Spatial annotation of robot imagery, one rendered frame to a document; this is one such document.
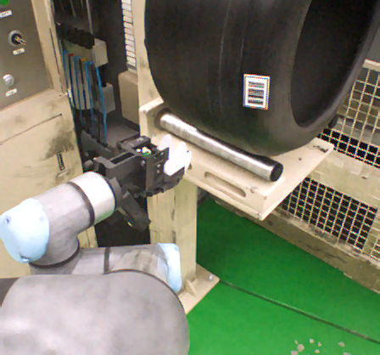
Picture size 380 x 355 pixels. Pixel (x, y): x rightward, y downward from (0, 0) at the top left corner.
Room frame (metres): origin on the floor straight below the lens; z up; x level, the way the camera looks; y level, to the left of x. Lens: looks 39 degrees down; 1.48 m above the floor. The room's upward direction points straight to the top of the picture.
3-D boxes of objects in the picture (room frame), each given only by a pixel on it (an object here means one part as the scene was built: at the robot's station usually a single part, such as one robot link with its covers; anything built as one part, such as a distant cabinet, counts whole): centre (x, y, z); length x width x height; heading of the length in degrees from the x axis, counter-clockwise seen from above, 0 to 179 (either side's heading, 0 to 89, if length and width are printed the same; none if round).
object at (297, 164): (0.94, -0.15, 0.80); 0.37 x 0.36 x 0.02; 139
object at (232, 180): (0.83, -0.06, 0.83); 0.36 x 0.09 x 0.06; 49
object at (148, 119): (1.05, -0.02, 0.90); 0.40 x 0.03 x 0.10; 139
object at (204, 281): (1.09, 0.05, 0.02); 0.27 x 0.27 x 0.04; 49
